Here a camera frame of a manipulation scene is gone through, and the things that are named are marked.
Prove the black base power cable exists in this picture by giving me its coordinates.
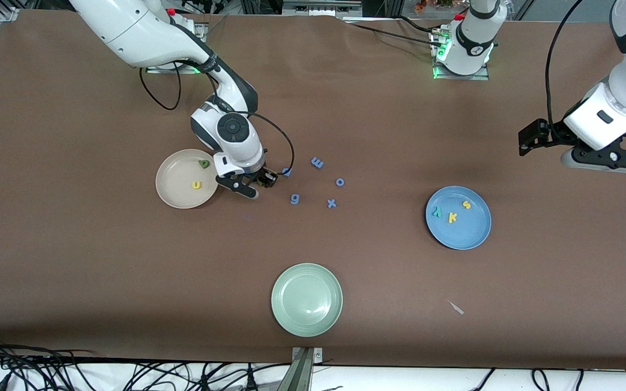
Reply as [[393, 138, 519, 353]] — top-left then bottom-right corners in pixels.
[[344, 15, 444, 48]]

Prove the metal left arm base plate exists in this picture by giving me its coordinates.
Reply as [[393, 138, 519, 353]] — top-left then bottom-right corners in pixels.
[[433, 27, 490, 81]]

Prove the blue round plate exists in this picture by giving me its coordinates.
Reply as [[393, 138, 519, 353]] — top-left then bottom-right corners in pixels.
[[425, 186, 492, 250]]

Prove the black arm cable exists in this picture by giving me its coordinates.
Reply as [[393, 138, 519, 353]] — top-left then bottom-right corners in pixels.
[[544, 0, 585, 128], [139, 61, 295, 174]]

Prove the tangled black cable bundle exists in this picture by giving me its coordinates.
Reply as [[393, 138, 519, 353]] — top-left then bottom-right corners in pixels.
[[0, 334, 292, 391]]

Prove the orange dried plant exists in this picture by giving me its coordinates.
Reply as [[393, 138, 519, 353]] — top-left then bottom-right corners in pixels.
[[414, 0, 455, 14]]

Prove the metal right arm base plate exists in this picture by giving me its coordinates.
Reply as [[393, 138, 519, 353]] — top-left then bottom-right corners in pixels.
[[146, 22, 208, 74]]

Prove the green round plate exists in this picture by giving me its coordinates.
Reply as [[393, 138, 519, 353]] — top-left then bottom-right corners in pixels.
[[271, 263, 343, 338]]

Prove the beige round plate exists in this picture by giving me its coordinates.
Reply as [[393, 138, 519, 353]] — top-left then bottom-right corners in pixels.
[[155, 149, 221, 210]]

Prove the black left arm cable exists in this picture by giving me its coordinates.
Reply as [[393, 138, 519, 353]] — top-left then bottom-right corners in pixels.
[[544, 0, 585, 128]]

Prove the aluminium camera mount post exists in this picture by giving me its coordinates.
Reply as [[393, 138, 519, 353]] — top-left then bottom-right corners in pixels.
[[291, 346, 323, 391]]

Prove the grey power strip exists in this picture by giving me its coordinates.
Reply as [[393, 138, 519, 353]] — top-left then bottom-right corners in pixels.
[[283, 0, 362, 14]]

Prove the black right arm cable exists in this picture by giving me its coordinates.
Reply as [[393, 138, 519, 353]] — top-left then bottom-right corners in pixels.
[[139, 61, 295, 174]]

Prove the thin black looped cable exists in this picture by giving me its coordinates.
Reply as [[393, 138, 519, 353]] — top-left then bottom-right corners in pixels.
[[530, 368, 552, 391]]

